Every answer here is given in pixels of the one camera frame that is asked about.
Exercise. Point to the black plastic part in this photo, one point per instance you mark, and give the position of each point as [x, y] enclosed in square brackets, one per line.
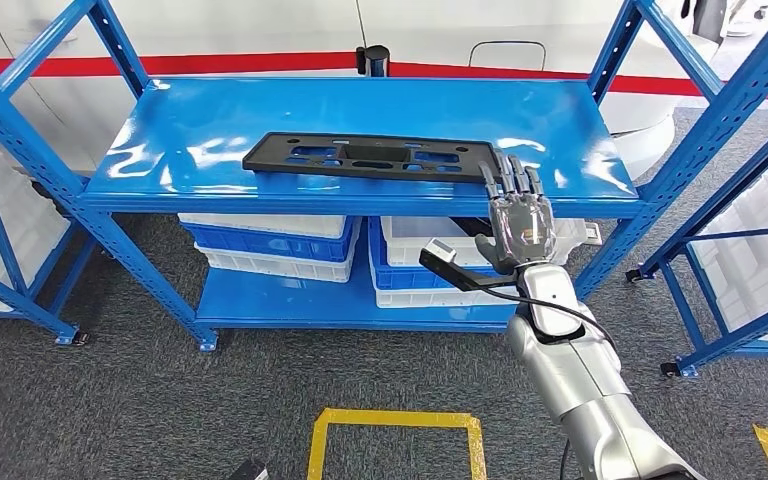
[470, 226]

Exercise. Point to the red barrier belt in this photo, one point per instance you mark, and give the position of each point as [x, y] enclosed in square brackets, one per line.
[225, 63]

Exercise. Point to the small grey floor plate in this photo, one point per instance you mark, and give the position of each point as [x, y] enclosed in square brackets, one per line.
[592, 234]

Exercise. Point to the black box with white edge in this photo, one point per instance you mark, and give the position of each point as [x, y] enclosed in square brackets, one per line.
[248, 472]

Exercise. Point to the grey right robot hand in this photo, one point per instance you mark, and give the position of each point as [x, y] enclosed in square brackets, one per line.
[523, 225]

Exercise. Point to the black stanchion post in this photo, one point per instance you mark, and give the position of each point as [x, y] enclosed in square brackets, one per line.
[374, 63]

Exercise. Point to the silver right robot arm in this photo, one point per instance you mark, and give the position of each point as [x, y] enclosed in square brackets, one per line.
[583, 397]

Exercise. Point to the black plastic plate bracket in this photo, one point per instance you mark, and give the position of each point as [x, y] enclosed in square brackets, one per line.
[371, 173]

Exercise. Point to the pale wrist camera on bracket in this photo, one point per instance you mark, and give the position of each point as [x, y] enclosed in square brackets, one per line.
[440, 252]

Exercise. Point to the blue metal shelf rack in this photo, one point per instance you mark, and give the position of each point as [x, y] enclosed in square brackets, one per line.
[20, 303]
[722, 197]
[357, 106]

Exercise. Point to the blue plastic bin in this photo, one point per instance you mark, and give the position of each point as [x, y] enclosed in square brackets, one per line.
[265, 246]
[390, 277]

